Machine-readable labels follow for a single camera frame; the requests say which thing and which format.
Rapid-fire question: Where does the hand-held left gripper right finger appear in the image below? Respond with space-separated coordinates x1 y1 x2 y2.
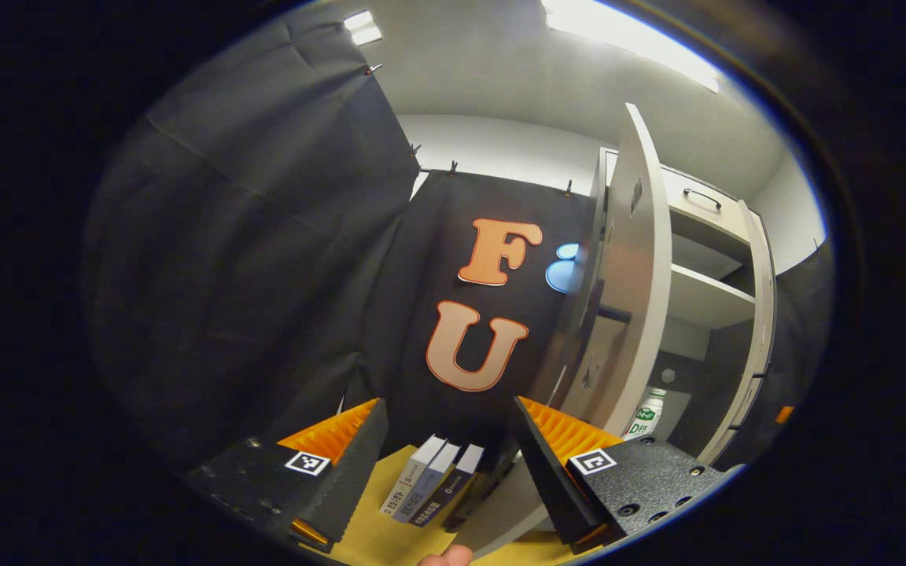
513 395 746 556

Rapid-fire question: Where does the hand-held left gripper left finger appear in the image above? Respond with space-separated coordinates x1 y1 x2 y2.
186 398 389 554

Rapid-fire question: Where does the plastic bottle green label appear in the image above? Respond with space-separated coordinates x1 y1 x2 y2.
628 387 668 439

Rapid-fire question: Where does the white book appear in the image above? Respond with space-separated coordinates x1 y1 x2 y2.
379 435 447 516

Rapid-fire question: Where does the grey book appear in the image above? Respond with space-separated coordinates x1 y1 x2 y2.
392 442 462 524

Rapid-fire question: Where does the dark navy book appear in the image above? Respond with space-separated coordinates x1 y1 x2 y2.
410 444 487 527

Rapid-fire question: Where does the white cabinet door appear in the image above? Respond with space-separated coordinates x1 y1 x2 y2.
697 200 778 466
551 102 674 441

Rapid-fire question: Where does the white cabinet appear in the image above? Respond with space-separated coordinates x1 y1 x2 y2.
595 148 776 465

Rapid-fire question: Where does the white cabinet shelf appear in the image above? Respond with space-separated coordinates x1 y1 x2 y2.
672 233 743 280
669 263 757 329

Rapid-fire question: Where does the white cabinet drawer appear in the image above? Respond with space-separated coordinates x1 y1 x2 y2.
661 167 751 244

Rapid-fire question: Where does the ceiling light panel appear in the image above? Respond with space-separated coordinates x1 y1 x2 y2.
541 0 723 94

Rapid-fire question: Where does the ceiling light strip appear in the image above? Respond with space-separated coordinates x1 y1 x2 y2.
343 9 383 46

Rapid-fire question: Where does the black door handle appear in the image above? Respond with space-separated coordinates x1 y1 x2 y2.
591 279 633 325

